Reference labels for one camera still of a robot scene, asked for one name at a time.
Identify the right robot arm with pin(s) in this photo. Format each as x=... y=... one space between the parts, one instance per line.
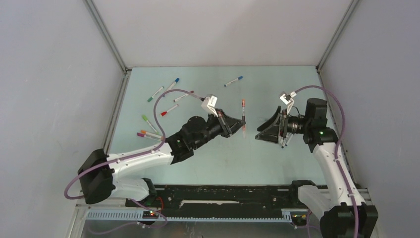
x=345 y=213

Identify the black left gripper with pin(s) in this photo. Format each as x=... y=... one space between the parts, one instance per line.
x=229 y=126

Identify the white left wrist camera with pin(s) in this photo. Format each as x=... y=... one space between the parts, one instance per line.
x=208 y=104

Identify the red gel pen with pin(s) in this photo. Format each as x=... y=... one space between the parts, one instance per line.
x=243 y=118

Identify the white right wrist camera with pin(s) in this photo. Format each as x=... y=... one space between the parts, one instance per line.
x=288 y=100

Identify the green cap white marker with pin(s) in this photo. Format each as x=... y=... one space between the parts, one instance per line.
x=155 y=94

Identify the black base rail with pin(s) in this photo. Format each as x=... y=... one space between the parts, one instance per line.
x=223 y=200

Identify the purple cap marker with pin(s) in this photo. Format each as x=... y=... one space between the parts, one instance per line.
x=148 y=136

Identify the orange cap marker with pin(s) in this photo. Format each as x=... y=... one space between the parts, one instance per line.
x=151 y=134

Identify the white marker dark blue cap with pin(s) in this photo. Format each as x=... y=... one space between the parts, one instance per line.
x=286 y=140

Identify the dark red cap marker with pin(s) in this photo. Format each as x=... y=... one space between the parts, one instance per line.
x=183 y=96

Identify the red cap white marker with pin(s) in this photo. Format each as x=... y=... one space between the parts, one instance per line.
x=169 y=110

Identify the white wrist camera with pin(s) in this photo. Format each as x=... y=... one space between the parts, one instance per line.
x=288 y=100
x=208 y=104

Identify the far blue cap marker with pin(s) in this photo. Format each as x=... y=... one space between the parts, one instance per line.
x=233 y=81

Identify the light green cap marker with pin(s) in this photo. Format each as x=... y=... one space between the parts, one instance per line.
x=144 y=117

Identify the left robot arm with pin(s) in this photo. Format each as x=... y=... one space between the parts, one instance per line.
x=104 y=176

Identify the grey cable duct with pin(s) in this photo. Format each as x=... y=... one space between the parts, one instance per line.
x=285 y=216

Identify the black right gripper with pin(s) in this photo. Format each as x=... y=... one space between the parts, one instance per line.
x=273 y=134

